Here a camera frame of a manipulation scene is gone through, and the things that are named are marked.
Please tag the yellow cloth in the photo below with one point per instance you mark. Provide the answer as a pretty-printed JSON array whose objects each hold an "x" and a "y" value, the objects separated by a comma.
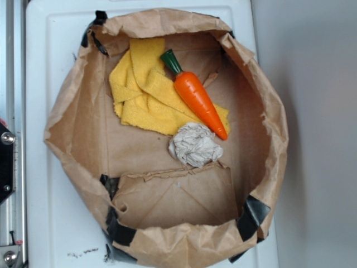
[{"x": 143, "y": 95}]

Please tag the white paper ball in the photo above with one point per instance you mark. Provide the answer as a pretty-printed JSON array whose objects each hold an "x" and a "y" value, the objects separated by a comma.
[{"x": 194, "y": 145}]

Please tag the orange toy carrot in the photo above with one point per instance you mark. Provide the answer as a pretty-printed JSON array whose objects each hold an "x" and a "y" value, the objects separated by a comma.
[{"x": 193, "y": 93}]

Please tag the metal rail with bracket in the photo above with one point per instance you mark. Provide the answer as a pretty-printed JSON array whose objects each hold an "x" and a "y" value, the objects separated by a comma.
[{"x": 13, "y": 185}]

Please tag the brown paper bag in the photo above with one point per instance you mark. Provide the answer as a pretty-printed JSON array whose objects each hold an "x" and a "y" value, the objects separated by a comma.
[{"x": 154, "y": 210}]

